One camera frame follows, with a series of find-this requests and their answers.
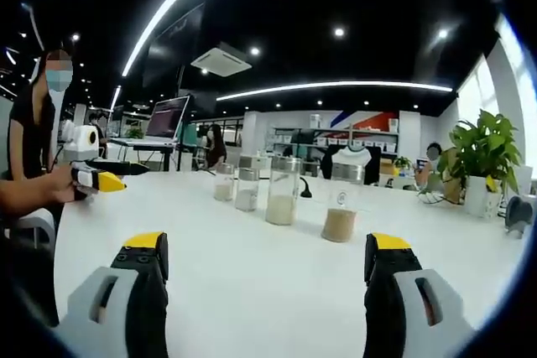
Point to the teal panel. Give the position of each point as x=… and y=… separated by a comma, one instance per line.
x=189, y=133

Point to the small seasoning bottle beige contents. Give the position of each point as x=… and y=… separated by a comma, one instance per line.
x=223, y=190

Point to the laptop on stand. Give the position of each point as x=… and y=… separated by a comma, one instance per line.
x=165, y=119

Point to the white plant pot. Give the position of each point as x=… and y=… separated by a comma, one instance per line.
x=480, y=198

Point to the small seasoning bottle white contents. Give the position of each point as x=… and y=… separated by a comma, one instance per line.
x=246, y=198

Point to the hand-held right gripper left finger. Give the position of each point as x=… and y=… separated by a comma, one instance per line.
x=142, y=303

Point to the person's black-shirted upper body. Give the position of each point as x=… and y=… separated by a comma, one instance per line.
x=29, y=131

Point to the small green plant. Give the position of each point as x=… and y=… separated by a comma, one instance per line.
x=403, y=162

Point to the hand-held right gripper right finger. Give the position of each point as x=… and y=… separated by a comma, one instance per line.
x=386, y=303

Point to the long ceiling light strip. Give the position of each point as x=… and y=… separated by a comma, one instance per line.
x=335, y=86

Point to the white chair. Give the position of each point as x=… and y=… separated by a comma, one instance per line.
x=35, y=224

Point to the grey round desk gadget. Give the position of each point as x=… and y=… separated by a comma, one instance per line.
x=518, y=211

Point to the wide seasoning bottle brown contents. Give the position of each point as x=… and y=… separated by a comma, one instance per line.
x=340, y=224

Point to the black office chair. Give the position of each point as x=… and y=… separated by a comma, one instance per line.
x=371, y=171

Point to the tall glass seasoning bottle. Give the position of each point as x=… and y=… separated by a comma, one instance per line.
x=281, y=209

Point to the person's left hand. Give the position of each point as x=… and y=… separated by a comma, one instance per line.
x=64, y=184

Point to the curved ceiling light strip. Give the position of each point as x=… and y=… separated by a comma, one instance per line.
x=168, y=6

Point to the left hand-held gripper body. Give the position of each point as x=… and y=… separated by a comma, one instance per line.
x=81, y=148

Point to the white standing desk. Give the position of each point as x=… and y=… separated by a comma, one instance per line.
x=142, y=144

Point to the green potted plant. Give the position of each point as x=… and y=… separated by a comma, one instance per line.
x=482, y=144

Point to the ceiling air conditioner vent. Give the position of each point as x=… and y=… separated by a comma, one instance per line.
x=221, y=60

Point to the small black curved stand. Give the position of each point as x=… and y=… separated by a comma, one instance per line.
x=306, y=190

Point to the white shirt on chair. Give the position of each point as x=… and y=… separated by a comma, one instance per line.
x=351, y=153

